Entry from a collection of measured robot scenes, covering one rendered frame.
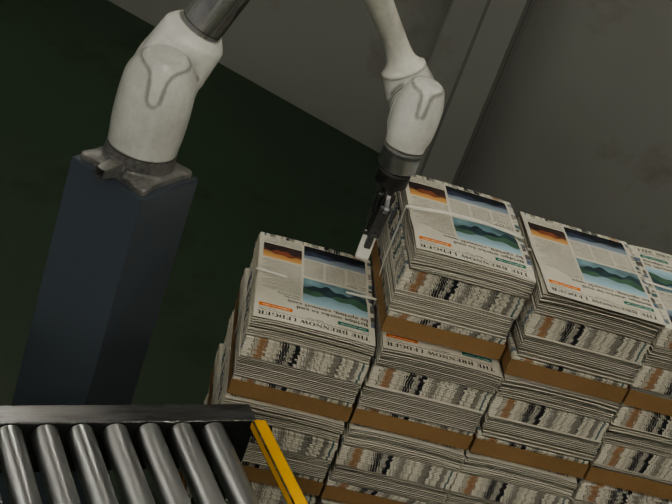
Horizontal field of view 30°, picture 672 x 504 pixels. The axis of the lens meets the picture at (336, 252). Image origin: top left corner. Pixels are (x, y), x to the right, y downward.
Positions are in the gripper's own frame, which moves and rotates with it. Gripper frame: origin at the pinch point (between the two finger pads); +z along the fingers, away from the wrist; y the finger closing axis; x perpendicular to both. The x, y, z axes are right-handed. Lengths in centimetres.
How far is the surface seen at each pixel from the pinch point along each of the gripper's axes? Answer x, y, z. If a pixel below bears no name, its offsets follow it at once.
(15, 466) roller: 61, -80, 16
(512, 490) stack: -50, -19, 43
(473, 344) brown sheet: -28.1, -14.0, 9.8
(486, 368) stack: -32.1, -17.3, 13.0
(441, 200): -15.8, 12.4, -10.1
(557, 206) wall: -124, 227, 77
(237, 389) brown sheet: 19.8, -18.7, 33.8
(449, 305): -19.5, -13.4, 2.0
